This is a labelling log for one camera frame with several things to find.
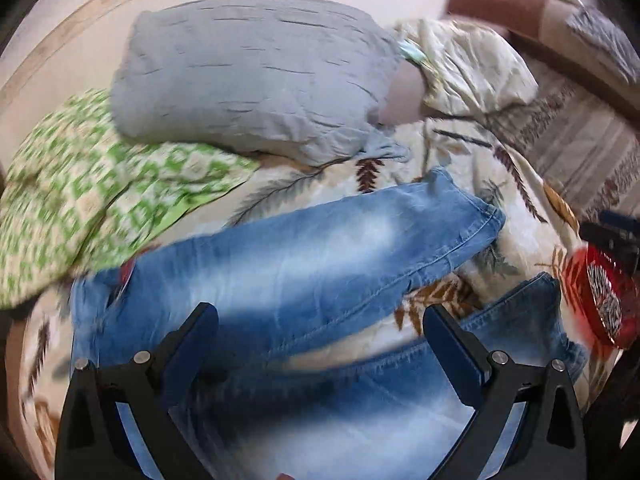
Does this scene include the brown bolster cushion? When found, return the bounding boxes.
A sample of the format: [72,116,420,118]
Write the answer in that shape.
[445,0,640,91]

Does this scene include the blue denim pants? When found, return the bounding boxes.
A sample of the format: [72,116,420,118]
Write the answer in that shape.
[70,166,589,480]

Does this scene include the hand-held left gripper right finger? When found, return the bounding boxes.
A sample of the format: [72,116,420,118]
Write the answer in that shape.
[422,304,589,480]

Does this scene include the cream floral pillow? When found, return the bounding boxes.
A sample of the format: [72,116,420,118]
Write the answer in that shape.
[392,17,540,123]

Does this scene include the grey quilted pillow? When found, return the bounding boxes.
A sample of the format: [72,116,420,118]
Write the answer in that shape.
[109,0,414,167]

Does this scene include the pink pillow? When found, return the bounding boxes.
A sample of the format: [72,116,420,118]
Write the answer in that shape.
[379,62,427,127]

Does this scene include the green patterned quilt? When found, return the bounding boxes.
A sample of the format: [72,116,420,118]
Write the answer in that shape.
[0,87,261,311]

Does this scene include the grey patterned cloth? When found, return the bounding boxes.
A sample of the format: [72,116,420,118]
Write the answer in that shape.
[565,5,640,86]

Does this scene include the cream bed headboard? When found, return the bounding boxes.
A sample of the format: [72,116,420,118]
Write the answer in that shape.
[0,0,483,111]

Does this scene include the cream leaf printed blanket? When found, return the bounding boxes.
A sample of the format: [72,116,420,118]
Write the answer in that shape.
[20,115,601,480]

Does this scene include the beige striped patterned cloth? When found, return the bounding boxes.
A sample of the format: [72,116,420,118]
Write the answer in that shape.
[480,60,640,221]

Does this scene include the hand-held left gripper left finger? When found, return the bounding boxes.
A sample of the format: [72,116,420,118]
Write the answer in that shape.
[54,302,221,480]

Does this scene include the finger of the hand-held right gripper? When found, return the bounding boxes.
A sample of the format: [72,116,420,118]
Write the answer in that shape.
[579,210,640,272]

